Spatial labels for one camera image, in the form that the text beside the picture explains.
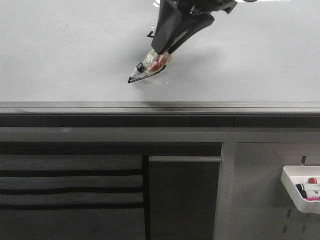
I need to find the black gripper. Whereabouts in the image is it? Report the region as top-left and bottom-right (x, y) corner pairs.
(151, 0), (237, 54)

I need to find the white black dry-erase marker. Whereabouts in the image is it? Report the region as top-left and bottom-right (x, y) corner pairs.
(127, 49), (172, 84)

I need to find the dark grey flat panel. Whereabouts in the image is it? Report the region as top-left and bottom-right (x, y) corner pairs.
(149, 156), (221, 240)

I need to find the grey pegboard panel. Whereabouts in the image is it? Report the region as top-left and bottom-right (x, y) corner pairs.
(216, 143), (320, 240)

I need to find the white plastic tray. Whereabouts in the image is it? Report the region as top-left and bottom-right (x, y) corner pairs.
(280, 165), (320, 214)

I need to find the black capped marker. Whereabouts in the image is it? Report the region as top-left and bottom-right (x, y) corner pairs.
(295, 183), (320, 199)

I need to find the red capped marker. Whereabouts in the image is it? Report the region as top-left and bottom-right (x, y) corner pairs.
(307, 177), (320, 185)

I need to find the grey fabric pocket organizer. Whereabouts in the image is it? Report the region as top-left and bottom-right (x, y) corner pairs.
(0, 154), (150, 240)

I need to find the pink marker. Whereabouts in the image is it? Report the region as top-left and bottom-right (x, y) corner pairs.
(306, 196), (320, 202)

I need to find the white whiteboard with metal frame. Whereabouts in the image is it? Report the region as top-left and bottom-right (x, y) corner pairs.
(0, 0), (320, 115)

